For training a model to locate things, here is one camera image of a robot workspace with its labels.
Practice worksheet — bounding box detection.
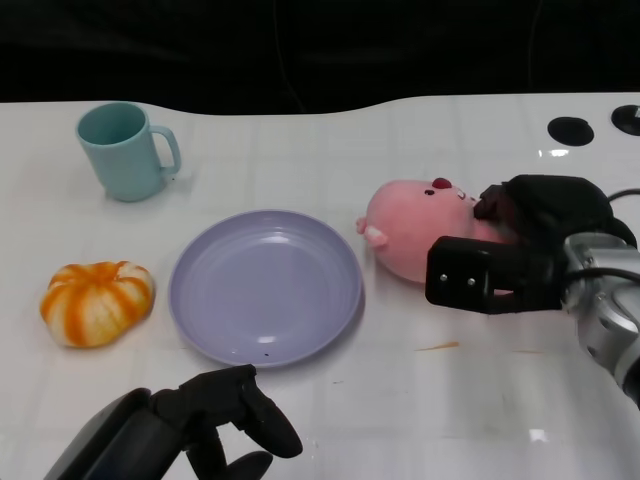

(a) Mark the teal plastic mug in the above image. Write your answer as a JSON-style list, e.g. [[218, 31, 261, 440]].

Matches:
[[75, 101, 182, 203]]

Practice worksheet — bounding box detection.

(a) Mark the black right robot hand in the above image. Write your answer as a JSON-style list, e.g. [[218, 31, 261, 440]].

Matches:
[[425, 173, 615, 316]]

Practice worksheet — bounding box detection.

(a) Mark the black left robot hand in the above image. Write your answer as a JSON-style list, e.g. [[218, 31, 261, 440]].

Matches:
[[43, 364, 304, 480]]

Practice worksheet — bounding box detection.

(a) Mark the pink plush beaver doll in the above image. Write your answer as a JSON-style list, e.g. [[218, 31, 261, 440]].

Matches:
[[356, 177, 529, 294]]

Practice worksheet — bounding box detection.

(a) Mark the lavender plastic plate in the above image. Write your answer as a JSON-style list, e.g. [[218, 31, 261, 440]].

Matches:
[[168, 210, 364, 369]]

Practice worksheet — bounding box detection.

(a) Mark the orange white plush pumpkin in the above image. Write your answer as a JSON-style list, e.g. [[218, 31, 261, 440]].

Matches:
[[40, 260, 156, 349]]

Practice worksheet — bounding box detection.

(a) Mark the black round table grommet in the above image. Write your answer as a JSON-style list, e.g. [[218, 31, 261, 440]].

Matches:
[[610, 104, 640, 135], [546, 116, 595, 147]]

